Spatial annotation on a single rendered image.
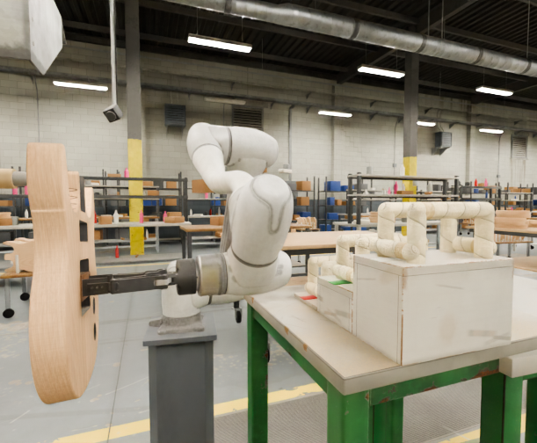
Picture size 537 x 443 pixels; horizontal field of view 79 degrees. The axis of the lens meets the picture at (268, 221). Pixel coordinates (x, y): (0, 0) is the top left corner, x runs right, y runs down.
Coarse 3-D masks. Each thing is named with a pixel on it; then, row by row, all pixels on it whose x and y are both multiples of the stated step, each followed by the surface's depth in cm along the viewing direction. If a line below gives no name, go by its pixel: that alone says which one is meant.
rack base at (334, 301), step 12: (324, 276) 84; (324, 288) 81; (336, 288) 76; (348, 288) 72; (324, 300) 81; (336, 300) 76; (348, 300) 71; (324, 312) 81; (336, 312) 76; (348, 312) 71; (348, 324) 71
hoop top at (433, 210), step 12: (420, 204) 58; (432, 204) 58; (444, 204) 59; (456, 204) 60; (468, 204) 61; (480, 204) 62; (432, 216) 58; (444, 216) 59; (456, 216) 60; (468, 216) 61; (480, 216) 62
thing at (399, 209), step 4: (384, 204) 65; (388, 204) 65; (392, 204) 65; (396, 204) 66; (400, 204) 66; (404, 204) 66; (408, 204) 67; (380, 208) 66; (384, 208) 65; (388, 208) 65; (392, 208) 65; (396, 208) 65; (400, 208) 66; (404, 208) 66; (396, 212) 65; (400, 212) 66; (404, 212) 66; (396, 216) 66; (400, 216) 67; (404, 216) 67
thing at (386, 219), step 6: (378, 210) 66; (384, 210) 65; (390, 210) 65; (378, 216) 66; (384, 216) 65; (390, 216) 65; (378, 222) 66; (384, 222) 65; (390, 222) 65; (378, 228) 66; (384, 228) 65; (390, 228) 65; (378, 234) 66; (384, 234) 65; (390, 234) 65
